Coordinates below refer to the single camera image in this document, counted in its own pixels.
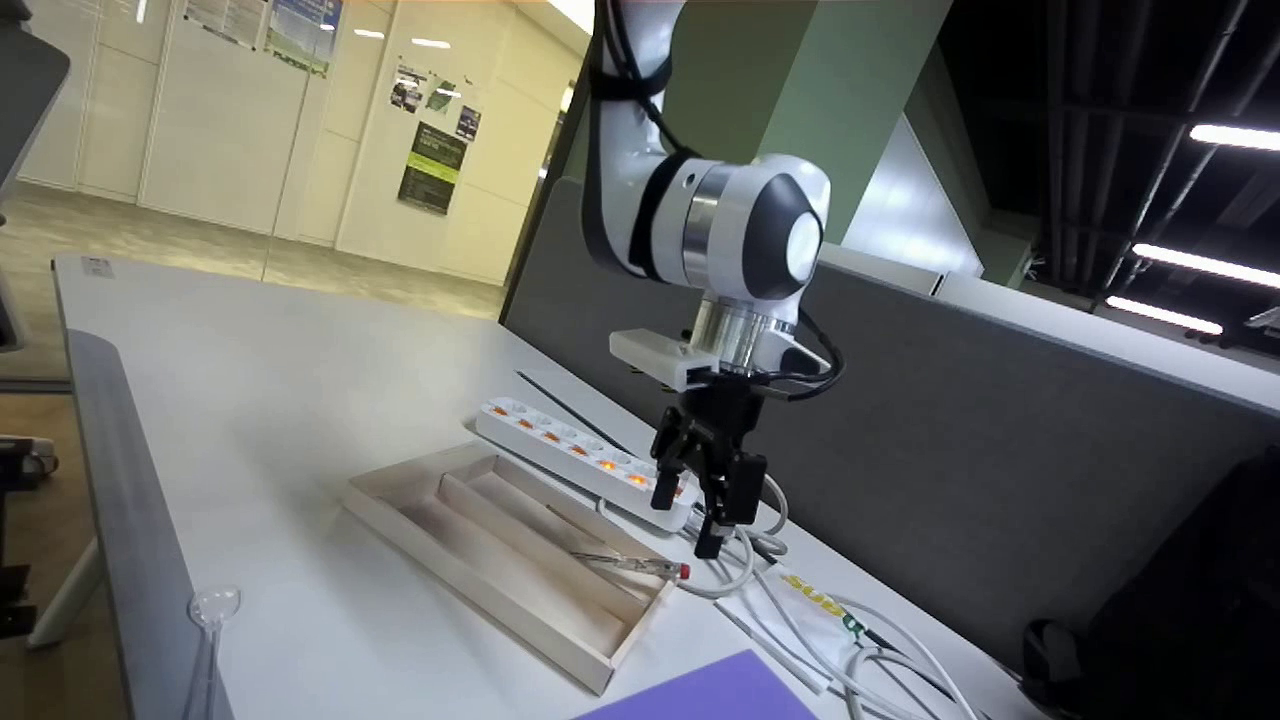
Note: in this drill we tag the large wall poster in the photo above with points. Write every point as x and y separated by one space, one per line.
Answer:
302 30

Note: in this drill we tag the wooden tray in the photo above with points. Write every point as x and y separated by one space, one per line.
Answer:
492 561

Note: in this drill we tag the white table leg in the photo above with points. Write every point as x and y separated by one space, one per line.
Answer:
65 597

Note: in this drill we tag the white power strip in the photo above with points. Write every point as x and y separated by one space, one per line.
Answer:
560 445

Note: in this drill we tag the grey desk partition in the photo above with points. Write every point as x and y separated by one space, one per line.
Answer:
962 441

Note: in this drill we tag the ceiling strip light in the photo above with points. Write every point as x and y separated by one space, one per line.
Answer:
1235 139
1162 313
1200 265

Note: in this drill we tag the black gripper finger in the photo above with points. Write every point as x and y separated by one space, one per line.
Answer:
726 505
671 462

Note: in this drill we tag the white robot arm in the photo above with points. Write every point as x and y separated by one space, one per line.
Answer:
735 225

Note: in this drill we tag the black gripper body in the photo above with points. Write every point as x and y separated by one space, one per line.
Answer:
726 408

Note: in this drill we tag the green and black poster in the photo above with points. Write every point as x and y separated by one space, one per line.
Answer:
432 167

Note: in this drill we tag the small wall notice papers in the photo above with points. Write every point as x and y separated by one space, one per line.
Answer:
411 89

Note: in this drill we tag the blue purple mat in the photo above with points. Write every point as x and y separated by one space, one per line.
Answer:
714 690

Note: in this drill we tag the dark monitor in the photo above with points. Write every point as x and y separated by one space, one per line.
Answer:
27 94

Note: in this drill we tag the black floor equipment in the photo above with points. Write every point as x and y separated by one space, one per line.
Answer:
27 464

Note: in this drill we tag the small clear plastic clip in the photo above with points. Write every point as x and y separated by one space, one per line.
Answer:
214 605

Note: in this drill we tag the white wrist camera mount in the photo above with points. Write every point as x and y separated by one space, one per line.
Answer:
664 356

